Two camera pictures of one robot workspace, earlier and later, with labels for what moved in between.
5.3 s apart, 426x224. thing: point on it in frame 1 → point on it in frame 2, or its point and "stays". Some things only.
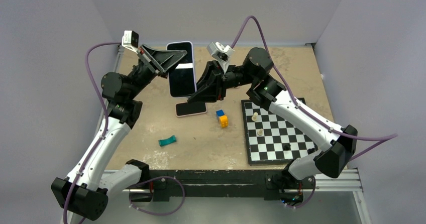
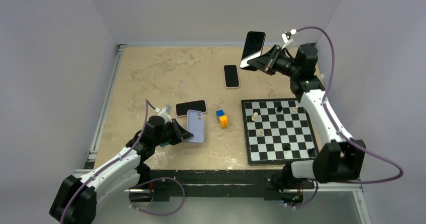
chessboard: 271,138 stays
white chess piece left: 254,117 stays
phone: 186,109 stays
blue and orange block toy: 223,118 stays
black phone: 181,77 → 253,48
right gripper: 212,85 → 267,62
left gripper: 158,63 → 183,134
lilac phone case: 182,77 → 195,124
